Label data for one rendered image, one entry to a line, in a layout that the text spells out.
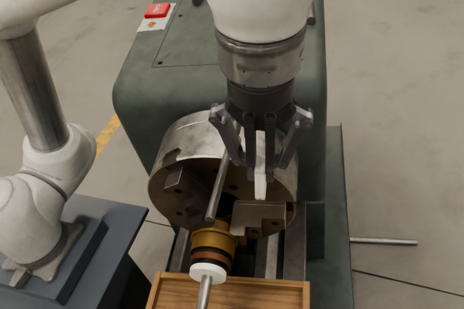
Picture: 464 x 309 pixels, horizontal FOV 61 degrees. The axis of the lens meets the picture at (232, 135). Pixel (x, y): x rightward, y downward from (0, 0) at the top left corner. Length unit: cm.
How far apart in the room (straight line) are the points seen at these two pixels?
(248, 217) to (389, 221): 137
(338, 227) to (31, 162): 97
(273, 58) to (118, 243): 99
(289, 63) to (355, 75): 244
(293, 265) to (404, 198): 126
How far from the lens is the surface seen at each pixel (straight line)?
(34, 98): 98
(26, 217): 112
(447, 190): 225
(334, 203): 146
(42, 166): 116
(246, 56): 37
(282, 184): 75
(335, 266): 134
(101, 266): 126
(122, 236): 128
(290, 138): 49
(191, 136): 76
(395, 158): 232
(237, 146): 52
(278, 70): 38
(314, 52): 87
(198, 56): 92
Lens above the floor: 176
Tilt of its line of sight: 46 degrees down
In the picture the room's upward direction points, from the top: 13 degrees counter-clockwise
